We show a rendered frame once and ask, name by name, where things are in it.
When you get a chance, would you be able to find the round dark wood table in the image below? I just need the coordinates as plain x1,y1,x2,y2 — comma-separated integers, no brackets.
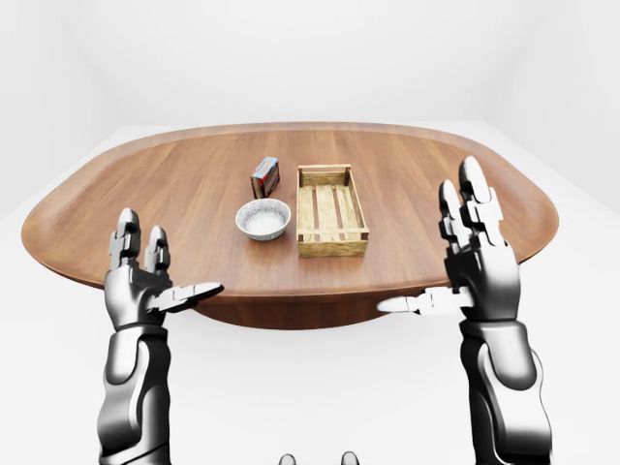
20,121,560,330

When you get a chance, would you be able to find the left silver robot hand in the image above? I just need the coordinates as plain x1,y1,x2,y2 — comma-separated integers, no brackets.
104,207,225,332

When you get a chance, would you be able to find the patterned grey bowl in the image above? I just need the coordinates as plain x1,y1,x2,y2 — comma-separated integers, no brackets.
234,198,293,242

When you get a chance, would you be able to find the wooden slat tray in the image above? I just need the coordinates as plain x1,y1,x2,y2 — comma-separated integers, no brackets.
295,163,370,259

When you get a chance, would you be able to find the printed food box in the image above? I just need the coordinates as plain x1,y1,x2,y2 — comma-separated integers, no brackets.
250,156,281,199

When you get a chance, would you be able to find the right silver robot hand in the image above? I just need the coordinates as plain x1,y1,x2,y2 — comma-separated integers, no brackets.
376,155,523,326

